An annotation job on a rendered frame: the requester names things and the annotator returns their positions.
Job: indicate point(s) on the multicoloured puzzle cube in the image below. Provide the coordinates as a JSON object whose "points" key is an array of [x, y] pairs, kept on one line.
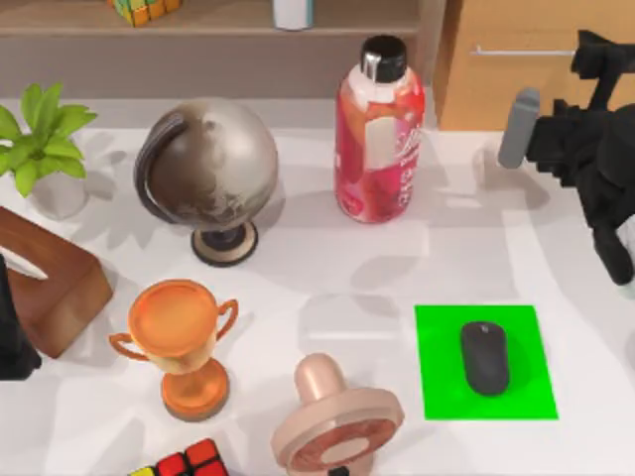
{"points": [[144, 10], [191, 458]]}

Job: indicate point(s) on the orange trophy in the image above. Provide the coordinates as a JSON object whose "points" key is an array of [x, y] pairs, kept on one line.
{"points": [[173, 327]]}

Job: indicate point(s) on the grey and brown globe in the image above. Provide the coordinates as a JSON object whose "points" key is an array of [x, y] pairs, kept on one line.
{"points": [[223, 158]]}

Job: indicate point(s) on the wooden shelf unit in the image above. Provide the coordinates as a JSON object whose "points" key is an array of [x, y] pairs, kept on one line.
{"points": [[198, 54]]}

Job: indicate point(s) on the white cup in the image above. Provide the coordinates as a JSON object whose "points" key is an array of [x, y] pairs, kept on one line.
{"points": [[292, 14]]}

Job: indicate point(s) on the black computer mouse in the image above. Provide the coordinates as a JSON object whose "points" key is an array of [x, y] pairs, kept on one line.
{"points": [[485, 359]]}

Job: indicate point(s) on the pink handheld fan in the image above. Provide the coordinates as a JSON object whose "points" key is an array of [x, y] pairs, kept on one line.
{"points": [[342, 421]]}

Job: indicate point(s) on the white tissue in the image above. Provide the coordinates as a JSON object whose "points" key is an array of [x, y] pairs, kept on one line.
{"points": [[27, 266]]}

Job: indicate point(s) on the green plant in white pot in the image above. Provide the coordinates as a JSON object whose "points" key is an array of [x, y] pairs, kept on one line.
{"points": [[44, 144]]}

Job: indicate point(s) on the wooden tissue box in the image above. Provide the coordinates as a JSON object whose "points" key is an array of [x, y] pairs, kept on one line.
{"points": [[54, 302]]}

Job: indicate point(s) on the green mouse pad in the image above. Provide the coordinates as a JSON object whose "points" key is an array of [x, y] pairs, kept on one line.
{"points": [[531, 377]]}

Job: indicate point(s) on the wooden cupboard door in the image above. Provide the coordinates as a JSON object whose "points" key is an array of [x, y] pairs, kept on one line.
{"points": [[516, 89]]}

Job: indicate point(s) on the red bottle with black cap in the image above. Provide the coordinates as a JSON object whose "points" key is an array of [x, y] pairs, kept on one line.
{"points": [[379, 163]]}

